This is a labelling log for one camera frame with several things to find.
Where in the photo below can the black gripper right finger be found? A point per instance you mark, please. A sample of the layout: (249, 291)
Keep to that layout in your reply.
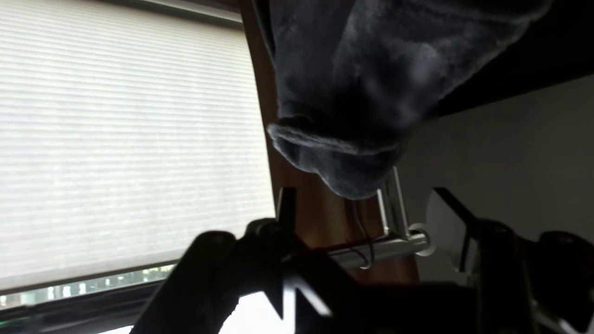
(513, 265)

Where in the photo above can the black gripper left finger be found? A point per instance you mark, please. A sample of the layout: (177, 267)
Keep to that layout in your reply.
(247, 271)

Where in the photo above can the dark grey plush robe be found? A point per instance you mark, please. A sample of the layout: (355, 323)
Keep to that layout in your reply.
(383, 93)

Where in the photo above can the chrome clothes hanging rack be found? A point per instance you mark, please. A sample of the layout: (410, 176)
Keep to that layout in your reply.
(386, 238)

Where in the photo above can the white window blind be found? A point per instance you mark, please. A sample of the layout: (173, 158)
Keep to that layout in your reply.
(123, 148)

